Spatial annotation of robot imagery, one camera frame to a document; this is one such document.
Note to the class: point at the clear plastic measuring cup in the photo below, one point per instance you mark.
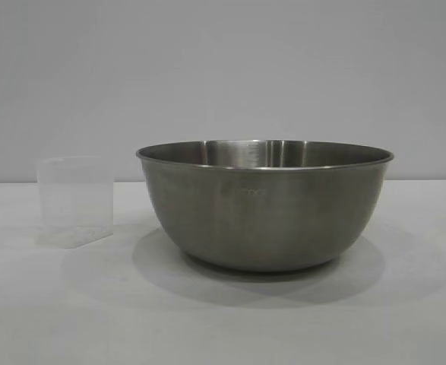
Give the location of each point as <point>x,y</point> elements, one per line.
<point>74,197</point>

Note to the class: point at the stainless steel mixing bowl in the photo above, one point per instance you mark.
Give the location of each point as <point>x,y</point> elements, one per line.
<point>264,213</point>

